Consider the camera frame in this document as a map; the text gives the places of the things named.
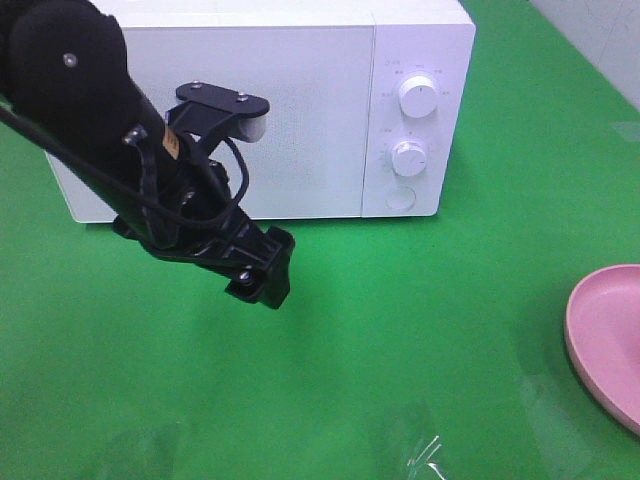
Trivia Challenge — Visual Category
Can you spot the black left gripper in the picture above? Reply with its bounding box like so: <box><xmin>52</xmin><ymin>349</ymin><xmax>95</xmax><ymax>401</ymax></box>
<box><xmin>112</xmin><ymin>149</ymin><xmax>295</xmax><ymax>309</ymax></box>

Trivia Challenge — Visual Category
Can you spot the white microwave door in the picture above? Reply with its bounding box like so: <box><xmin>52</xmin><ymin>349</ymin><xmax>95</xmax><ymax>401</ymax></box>
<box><xmin>44</xmin><ymin>25</ymin><xmax>376</xmax><ymax>224</ymax></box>

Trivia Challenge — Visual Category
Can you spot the round white door button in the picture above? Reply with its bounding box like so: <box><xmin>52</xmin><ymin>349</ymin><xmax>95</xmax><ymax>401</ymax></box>
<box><xmin>385</xmin><ymin>186</ymin><xmax>416</xmax><ymax>211</ymax></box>

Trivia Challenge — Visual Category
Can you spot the white microwave knob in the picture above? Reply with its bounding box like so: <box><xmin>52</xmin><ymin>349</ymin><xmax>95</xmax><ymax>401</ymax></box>
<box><xmin>391</xmin><ymin>141</ymin><xmax>429</xmax><ymax>177</ymax></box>
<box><xmin>398</xmin><ymin>73</ymin><xmax>439</xmax><ymax>119</ymax></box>

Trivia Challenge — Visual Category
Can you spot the pink round plate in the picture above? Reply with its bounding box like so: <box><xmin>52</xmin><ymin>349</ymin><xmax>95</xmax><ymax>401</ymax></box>
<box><xmin>564</xmin><ymin>264</ymin><xmax>639</xmax><ymax>434</ymax></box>

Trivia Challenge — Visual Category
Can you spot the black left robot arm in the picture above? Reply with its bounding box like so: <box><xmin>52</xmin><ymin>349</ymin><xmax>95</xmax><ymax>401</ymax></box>
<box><xmin>1</xmin><ymin>1</ymin><xmax>295</xmax><ymax>309</ymax></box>

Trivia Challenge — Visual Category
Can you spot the white microwave oven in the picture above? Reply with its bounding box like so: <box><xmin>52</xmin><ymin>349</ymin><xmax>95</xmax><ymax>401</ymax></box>
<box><xmin>44</xmin><ymin>0</ymin><xmax>477</xmax><ymax>224</ymax></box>

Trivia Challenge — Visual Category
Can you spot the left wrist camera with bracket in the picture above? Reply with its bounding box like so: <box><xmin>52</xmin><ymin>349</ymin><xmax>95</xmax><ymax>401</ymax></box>
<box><xmin>167</xmin><ymin>82</ymin><xmax>270</xmax><ymax>153</ymax></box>

